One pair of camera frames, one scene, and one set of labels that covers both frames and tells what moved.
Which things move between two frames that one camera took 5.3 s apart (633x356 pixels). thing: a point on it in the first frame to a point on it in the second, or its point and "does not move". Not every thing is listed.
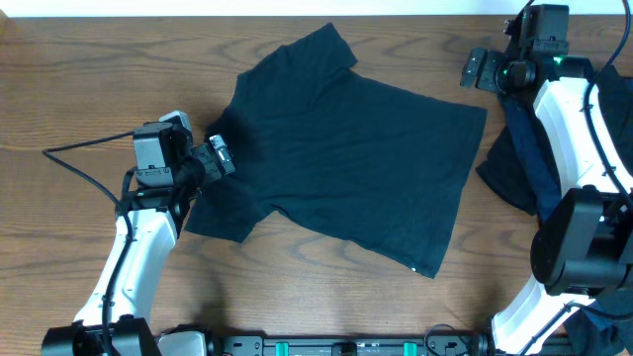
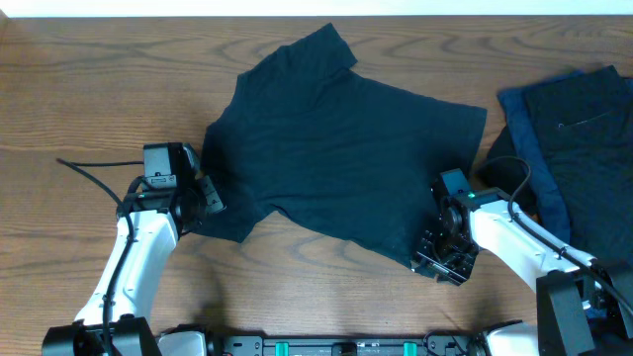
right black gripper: (481, 69) to (443, 262)
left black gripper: (221, 159) to (209, 193)
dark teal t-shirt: (383, 168) does not move
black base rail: (264, 345) does not move
